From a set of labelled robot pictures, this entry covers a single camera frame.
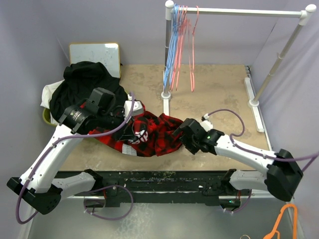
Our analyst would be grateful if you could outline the pink hangers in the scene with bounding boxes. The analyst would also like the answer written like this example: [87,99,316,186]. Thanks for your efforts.
[169,5,188,91]

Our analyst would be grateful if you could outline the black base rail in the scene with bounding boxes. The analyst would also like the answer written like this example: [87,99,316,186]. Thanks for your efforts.
[73,169,250,207]

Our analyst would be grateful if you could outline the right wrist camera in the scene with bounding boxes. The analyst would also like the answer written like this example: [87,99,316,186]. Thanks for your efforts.
[200,114,213,132]

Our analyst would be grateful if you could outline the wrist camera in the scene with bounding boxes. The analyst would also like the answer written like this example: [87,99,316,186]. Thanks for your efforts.
[200,114,213,132]
[124,101,145,118]

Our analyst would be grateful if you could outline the orange hanger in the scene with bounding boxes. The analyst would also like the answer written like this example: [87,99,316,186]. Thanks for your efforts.
[261,203,299,239]

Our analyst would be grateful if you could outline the white clothes rack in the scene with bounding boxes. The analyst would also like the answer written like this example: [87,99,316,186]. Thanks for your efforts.
[160,0,318,133]

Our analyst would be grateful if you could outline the white whiteboard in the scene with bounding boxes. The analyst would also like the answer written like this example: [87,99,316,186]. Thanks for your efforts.
[69,42,121,78]

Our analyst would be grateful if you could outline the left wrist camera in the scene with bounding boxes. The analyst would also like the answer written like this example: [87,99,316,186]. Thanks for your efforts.
[124,101,145,118]

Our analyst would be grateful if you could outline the red black plaid shirt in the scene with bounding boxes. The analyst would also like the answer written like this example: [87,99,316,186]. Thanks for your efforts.
[96,111,182,157]

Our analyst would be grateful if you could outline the green laundry basket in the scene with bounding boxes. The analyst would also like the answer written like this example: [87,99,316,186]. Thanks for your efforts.
[42,107,100,145]

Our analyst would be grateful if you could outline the black garment pile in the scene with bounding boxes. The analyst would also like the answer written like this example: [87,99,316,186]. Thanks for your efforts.
[49,61,128,121]

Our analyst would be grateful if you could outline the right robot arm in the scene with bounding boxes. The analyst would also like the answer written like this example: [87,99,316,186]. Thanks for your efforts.
[173,118,304,202]

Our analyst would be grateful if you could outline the blue hangers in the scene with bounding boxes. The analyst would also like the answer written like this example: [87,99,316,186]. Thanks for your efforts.
[163,0,179,89]

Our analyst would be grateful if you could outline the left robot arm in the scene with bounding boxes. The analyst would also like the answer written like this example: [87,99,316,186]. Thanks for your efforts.
[7,87,136,224]

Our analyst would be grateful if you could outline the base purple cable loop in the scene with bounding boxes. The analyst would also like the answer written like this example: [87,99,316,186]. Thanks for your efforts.
[83,184,135,220]

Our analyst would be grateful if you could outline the single pink hanger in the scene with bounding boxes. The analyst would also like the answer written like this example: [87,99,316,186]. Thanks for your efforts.
[188,6,199,92]

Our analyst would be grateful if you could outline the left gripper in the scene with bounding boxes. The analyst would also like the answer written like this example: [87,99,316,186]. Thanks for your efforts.
[98,108,137,142]

